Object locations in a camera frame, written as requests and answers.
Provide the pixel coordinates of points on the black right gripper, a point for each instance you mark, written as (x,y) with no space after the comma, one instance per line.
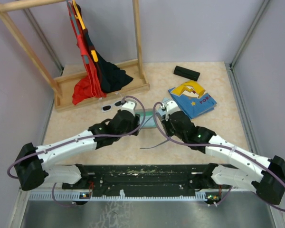
(166,124)

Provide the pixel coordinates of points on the white sunglasses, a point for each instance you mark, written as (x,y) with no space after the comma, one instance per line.
(108,107)

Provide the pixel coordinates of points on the grey glasses case green lining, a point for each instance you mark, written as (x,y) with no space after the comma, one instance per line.
(143,117)

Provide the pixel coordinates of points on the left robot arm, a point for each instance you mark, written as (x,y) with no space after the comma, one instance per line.
(37,165)

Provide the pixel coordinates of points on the grey blue sunglasses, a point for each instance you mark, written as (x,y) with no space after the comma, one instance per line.
(151,147)

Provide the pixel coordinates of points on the black glasses case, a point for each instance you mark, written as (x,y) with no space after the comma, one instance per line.
(186,73)

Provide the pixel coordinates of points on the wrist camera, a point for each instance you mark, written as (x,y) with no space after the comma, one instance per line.
(171,107)
(129,106)

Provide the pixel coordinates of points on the light blue flat lens cloth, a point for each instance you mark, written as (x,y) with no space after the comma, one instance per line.
(164,101)

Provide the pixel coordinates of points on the yellow clothes hanger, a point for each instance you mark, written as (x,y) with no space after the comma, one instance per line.
(90,45)

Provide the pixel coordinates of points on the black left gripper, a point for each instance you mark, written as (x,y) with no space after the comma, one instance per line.
(135,123)

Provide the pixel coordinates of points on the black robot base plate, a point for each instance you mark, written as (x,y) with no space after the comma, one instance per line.
(144,180)

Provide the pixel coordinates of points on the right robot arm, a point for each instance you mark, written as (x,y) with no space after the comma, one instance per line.
(261,175)

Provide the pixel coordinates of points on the black hanging garment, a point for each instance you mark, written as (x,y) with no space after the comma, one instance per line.
(110,76)

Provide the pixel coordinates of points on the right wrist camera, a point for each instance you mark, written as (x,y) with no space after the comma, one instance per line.
(171,107)

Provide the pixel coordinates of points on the red hanging garment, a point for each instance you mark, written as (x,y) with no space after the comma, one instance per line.
(88,86)

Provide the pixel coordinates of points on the wooden clothes rack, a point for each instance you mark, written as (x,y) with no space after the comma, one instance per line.
(63,85)

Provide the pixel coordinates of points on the grey red clothes hanger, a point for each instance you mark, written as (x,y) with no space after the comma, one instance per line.
(78,28)

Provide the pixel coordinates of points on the blue yellow folded cloth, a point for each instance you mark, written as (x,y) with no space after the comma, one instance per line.
(192,99)

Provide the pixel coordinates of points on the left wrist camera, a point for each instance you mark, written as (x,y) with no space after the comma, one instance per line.
(129,106)

